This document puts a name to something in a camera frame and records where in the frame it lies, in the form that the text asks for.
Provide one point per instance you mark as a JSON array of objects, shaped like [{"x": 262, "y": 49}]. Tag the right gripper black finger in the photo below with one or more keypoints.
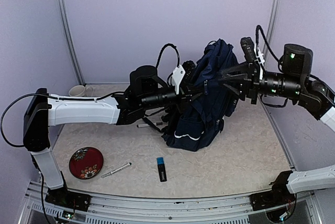
[
  {"x": 235, "y": 89},
  {"x": 234, "y": 70}
]

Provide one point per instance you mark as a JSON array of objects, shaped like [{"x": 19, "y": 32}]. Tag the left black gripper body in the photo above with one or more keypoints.
[{"x": 185, "y": 96}]

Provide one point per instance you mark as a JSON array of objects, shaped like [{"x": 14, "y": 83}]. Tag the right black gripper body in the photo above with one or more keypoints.
[{"x": 253, "y": 85}]

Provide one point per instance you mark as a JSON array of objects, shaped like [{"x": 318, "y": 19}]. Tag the navy blue student backpack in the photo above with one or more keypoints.
[{"x": 203, "y": 118}]

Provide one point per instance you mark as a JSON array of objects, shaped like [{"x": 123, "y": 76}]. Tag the black and blue stamp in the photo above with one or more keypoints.
[{"x": 161, "y": 169}]

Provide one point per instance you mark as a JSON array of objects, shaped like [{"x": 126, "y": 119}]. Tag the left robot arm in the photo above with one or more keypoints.
[{"x": 146, "y": 91}]

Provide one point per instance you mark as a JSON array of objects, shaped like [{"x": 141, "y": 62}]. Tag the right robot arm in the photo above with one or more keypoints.
[{"x": 294, "y": 82}]

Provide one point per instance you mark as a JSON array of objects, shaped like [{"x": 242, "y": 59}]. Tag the white marker with red cap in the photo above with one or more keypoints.
[{"x": 155, "y": 124}]

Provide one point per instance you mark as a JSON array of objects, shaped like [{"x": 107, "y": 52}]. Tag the clear plastic syringe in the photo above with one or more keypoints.
[{"x": 116, "y": 170}]

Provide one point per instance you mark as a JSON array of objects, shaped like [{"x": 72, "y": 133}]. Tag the white patterned ceramic cup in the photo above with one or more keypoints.
[{"x": 81, "y": 91}]

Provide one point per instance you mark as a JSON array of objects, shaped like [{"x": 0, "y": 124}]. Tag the red floral plate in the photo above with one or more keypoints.
[{"x": 86, "y": 163}]

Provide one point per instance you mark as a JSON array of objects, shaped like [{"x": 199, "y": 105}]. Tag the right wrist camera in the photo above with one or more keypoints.
[{"x": 251, "y": 52}]

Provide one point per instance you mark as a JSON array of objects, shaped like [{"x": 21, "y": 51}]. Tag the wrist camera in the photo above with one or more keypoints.
[
  {"x": 178, "y": 74},
  {"x": 251, "y": 52}
]

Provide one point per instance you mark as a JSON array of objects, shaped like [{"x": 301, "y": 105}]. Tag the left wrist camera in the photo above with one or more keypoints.
[{"x": 178, "y": 74}]

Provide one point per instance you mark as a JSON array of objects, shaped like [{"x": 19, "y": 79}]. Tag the right aluminium frame post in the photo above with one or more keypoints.
[{"x": 270, "y": 30}]

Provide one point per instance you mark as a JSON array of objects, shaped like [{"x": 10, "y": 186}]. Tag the aluminium frame post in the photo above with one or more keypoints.
[
  {"x": 70, "y": 43},
  {"x": 270, "y": 30}
]

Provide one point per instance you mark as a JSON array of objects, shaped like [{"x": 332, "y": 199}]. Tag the left aluminium frame post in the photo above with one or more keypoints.
[{"x": 70, "y": 43}]

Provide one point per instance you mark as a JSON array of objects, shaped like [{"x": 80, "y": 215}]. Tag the front aluminium rail base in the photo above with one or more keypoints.
[{"x": 104, "y": 208}]

